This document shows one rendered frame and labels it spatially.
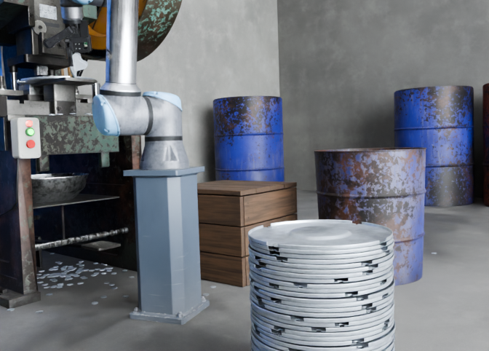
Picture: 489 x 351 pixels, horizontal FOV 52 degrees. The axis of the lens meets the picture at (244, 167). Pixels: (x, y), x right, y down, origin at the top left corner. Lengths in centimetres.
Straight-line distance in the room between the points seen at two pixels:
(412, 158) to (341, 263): 95
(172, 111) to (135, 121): 12
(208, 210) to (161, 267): 44
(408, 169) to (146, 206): 91
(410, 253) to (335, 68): 336
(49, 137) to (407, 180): 130
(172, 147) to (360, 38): 363
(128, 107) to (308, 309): 79
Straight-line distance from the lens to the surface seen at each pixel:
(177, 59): 431
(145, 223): 152
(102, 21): 254
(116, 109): 144
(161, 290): 154
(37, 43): 216
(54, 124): 197
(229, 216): 181
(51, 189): 207
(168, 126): 150
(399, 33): 480
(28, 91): 217
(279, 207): 198
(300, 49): 527
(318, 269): 90
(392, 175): 179
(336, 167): 181
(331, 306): 92
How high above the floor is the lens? 53
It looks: 3 degrees down
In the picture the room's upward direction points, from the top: 2 degrees counter-clockwise
